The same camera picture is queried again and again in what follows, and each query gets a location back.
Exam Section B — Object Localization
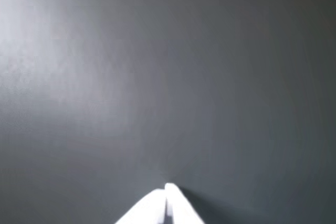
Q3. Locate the dark grey table mat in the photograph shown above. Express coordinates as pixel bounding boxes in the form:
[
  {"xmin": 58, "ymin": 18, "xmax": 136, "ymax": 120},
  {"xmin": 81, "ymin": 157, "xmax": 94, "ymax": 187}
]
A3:
[{"xmin": 0, "ymin": 0, "xmax": 336, "ymax": 224}]

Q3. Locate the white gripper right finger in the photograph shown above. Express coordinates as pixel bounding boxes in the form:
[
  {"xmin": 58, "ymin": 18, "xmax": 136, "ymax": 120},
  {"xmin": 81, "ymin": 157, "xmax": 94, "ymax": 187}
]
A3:
[{"xmin": 164, "ymin": 183, "xmax": 205, "ymax": 224}]

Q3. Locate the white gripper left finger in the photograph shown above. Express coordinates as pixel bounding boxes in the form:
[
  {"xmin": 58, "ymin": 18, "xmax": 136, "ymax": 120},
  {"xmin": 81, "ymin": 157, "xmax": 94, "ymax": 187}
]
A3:
[{"xmin": 114, "ymin": 188, "xmax": 166, "ymax": 224}]

